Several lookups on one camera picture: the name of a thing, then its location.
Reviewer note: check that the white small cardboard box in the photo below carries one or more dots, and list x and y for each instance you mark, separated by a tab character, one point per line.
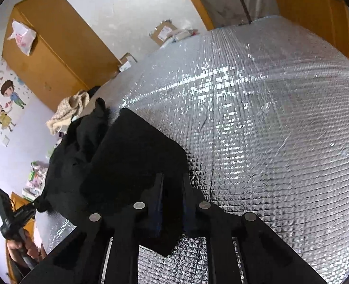
127	61

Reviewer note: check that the orange wooden wardrobe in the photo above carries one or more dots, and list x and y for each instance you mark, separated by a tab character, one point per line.
67	55

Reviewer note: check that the brown cardboard box with label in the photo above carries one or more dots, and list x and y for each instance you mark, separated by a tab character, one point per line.
162	32

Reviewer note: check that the white pink plastic bag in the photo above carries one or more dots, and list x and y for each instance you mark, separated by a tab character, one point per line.
23	36

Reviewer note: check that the black garment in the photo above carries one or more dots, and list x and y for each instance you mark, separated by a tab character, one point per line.
104	165

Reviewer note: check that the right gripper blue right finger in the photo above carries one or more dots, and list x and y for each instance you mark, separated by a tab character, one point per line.
192	217

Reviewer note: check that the orange wooden door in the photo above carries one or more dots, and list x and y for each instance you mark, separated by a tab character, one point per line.
329	19

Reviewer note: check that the beige floral blanket pile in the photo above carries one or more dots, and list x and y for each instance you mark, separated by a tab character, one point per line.
68	110

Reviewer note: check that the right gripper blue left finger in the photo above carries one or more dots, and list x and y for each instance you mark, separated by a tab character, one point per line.
155	205

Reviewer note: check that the cartoon couple wall sticker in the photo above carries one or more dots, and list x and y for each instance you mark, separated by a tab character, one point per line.
8	90

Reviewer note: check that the person's left hand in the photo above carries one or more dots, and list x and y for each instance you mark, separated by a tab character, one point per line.
14	249

